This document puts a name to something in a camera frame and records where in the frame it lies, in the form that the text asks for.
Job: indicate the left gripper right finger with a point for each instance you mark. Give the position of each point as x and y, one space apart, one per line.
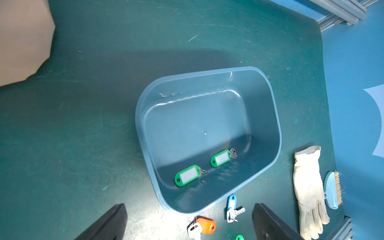
269 226

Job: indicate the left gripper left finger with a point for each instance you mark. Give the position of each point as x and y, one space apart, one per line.
110 226

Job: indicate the key with green tag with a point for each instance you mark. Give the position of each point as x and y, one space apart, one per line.
240 237

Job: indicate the key with red tag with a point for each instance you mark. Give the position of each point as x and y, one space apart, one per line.
201 226

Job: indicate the blue plastic storage box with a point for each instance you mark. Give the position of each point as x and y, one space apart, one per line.
185 119

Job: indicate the green tag key in box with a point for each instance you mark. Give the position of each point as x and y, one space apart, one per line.
188 175
223 157

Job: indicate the beige work glove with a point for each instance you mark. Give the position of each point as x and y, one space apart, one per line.
309 192

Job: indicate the light blue hand brush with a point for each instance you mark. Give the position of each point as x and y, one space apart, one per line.
332 190

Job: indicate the aluminium frame rail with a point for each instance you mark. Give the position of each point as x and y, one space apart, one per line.
350 12

